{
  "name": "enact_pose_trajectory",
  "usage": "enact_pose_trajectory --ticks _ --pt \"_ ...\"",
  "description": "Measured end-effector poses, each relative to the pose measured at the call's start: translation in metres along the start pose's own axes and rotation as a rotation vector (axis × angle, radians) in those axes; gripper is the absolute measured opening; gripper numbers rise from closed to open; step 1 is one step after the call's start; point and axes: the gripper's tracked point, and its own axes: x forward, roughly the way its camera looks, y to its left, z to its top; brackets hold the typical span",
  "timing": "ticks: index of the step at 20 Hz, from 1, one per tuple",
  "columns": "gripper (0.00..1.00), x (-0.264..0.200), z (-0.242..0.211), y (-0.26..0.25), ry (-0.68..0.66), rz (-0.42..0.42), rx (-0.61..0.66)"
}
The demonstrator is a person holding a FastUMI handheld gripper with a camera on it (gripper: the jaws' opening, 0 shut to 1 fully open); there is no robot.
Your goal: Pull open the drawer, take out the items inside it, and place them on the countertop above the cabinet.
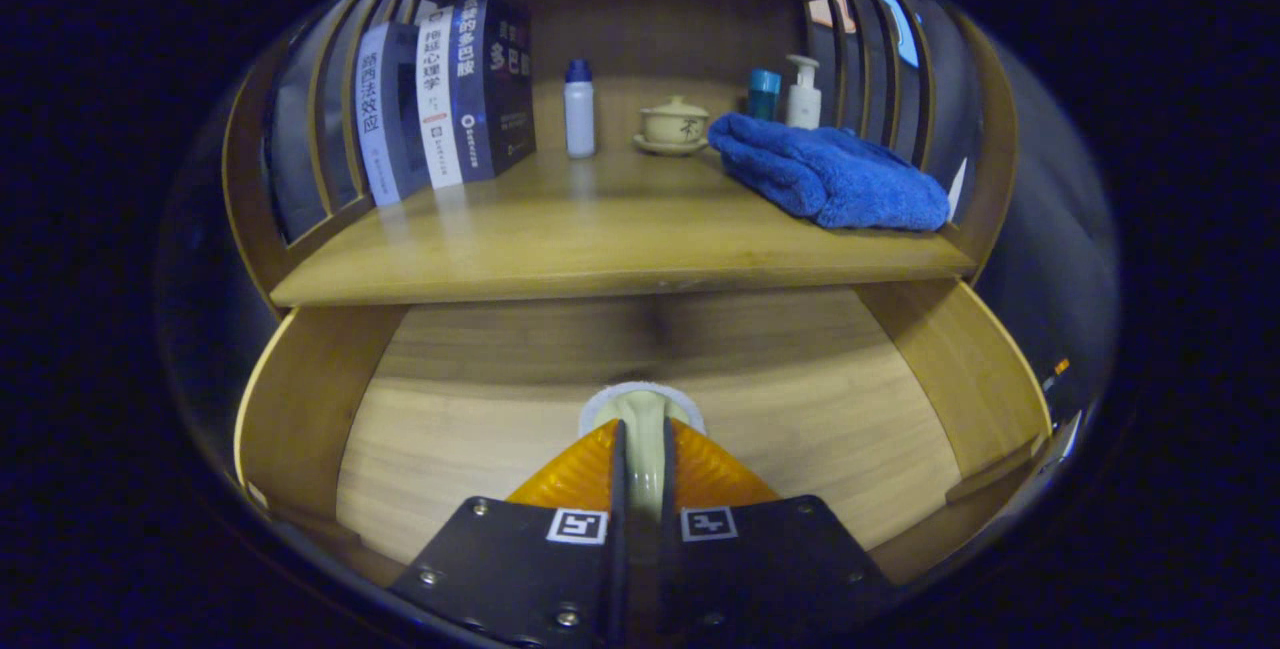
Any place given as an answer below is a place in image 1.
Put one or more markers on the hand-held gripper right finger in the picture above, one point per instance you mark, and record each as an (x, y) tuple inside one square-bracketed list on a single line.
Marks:
[(760, 569)]

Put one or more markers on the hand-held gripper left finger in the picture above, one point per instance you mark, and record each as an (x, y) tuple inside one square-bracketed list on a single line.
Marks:
[(530, 569)]

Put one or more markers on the wooden drawer with black knob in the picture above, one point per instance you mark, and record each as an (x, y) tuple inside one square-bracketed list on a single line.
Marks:
[(480, 429)]

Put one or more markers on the pale green scrubbing brush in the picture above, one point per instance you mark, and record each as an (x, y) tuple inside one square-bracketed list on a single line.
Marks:
[(645, 429)]

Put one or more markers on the wooden countertop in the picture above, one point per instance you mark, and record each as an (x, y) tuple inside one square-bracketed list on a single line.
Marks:
[(600, 229)]

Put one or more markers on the blue folded towel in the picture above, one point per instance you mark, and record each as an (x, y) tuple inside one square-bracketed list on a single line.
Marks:
[(830, 179)]

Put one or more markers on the beige lidded teacup with saucer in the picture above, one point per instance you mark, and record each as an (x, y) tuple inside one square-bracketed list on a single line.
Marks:
[(675, 127)]

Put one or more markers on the white bottle with blue cap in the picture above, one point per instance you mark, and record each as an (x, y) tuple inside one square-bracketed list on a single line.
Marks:
[(579, 119)]

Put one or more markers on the white pump bottle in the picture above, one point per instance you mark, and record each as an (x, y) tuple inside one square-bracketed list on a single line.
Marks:
[(802, 104)]

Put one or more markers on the light blue book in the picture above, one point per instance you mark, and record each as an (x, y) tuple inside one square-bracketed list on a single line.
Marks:
[(385, 119)]

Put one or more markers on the teal bottle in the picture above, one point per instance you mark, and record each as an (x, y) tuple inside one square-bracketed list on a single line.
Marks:
[(763, 94)]

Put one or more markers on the white spine book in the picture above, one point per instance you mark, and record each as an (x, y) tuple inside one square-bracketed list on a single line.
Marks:
[(438, 99)]

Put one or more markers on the dark navy book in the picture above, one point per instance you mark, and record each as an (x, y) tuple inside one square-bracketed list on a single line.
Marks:
[(500, 79)]

